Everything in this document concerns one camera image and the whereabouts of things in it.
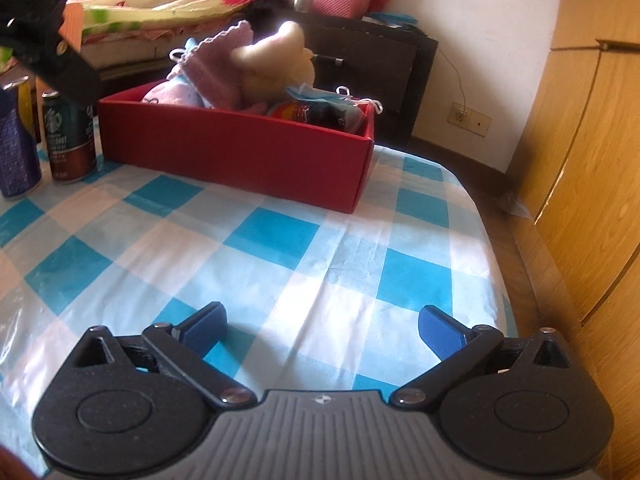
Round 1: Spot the orange ribbed bottle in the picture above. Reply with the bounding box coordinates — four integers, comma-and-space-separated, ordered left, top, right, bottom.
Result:
60, 2, 86, 53

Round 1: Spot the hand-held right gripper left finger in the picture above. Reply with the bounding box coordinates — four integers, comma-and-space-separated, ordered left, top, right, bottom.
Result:
70, 301, 258, 409

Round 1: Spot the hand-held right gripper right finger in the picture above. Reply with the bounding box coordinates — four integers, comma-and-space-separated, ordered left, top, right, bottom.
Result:
389, 304, 572, 409

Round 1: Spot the dark green drink can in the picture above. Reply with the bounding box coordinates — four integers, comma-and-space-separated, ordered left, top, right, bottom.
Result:
41, 89, 98, 184

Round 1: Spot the thin charging cable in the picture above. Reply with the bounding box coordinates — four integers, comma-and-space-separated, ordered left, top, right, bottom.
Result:
440, 52, 468, 113

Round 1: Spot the floral printed blanket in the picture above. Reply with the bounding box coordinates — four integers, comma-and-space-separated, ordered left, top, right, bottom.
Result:
82, 0, 291, 46

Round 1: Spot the blue folded paper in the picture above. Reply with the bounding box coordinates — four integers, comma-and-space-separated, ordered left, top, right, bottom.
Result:
372, 10, 418, 27

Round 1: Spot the purple knitted cloth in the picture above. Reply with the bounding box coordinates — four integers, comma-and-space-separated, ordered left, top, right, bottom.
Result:
172, 20, 268, 111

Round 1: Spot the beige wall outlet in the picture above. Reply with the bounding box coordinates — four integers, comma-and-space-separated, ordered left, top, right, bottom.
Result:
450, 102, 492, 137

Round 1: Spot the cream plush bear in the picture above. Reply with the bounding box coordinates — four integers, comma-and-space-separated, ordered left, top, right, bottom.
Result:
230, 20, 317, 106

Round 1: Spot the blue checkered tablecloth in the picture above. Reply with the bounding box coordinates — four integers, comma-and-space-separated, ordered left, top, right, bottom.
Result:
0, 145, 518, 461

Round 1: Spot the dark wooden nightstand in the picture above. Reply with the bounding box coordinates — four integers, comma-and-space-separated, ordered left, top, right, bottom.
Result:
250, 0, 440, 146

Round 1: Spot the clear plastic scrap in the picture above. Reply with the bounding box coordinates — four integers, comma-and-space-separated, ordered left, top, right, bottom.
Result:
497, 190, 531, 218

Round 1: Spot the blue and yellow can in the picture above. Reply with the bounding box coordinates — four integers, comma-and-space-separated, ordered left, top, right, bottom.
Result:
0, 77, 43, 200

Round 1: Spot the striped knitted sock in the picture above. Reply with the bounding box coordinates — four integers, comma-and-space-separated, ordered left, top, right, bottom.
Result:
267, 101, 351, 131

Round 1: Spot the yellow wooden wardrobe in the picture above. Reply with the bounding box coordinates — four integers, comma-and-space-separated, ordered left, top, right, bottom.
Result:
515, 0, 640, 461

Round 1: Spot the pink pig plush toy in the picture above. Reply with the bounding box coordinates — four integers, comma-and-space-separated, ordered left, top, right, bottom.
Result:
141, 37, 213, 108

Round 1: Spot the red cardboard box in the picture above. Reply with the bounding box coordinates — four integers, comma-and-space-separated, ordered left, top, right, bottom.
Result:
97, 82, 376, 215

